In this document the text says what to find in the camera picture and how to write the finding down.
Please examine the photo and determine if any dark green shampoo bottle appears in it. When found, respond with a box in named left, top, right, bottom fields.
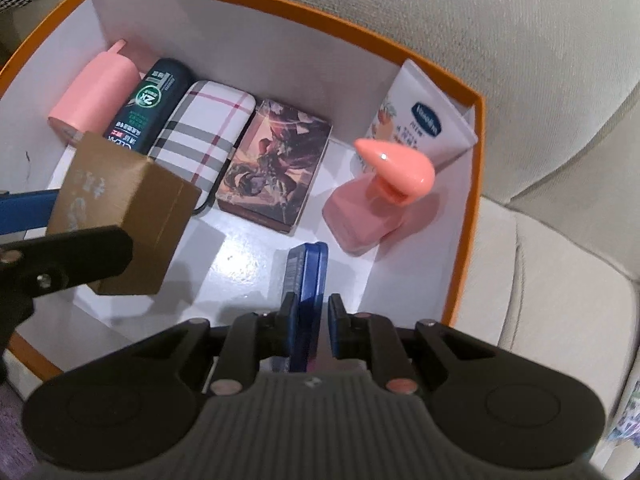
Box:
left=102, top=57, right=194, bottom=157

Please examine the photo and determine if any pink pump bottle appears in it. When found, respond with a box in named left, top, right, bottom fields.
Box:
left=322, top=137, right=436, bottom=255

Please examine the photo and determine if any brown cardboard box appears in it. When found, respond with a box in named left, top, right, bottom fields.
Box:
left=46, top=131, right=203, bottom=297

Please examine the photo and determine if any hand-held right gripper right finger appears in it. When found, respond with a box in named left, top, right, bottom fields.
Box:
left=327, top=292, right=497, bottom=395

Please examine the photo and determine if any white lotion tube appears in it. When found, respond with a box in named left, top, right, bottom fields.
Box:
left=362, top=57, right=479, bottom=171

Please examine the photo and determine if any dark printed card box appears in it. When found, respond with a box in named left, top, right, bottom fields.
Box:
left=216, top=98, right=334, bottom=235

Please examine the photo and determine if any blue patterned pouch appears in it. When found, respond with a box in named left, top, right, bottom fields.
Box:
left=606, top=379, right=640, bottom=457

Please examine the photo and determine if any blue case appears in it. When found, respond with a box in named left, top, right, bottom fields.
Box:
left=284, top=241, right=330, bottom=374

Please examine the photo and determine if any purple fuzzy clothing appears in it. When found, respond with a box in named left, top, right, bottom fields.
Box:
left=0, top=379, right=38, bottom=443

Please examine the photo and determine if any beige sofa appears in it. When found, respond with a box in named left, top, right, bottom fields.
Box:
left=0, top=0, right=640, bottom=466

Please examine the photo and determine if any plaid glasses case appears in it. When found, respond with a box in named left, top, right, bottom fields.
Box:
left=148, top=80, right=257, bottom=217

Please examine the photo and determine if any orange cardboard box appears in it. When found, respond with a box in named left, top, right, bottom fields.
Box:
left=0, top=0, right=487, bottom=382

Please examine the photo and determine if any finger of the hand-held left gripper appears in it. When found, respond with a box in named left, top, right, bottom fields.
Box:
left=0, top=190, right=62, bottom=235
left=0, top=226, right=134, bottom=358

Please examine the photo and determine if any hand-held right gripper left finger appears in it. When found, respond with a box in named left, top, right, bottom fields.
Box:
left=127, top=292, right=301, bottom=397

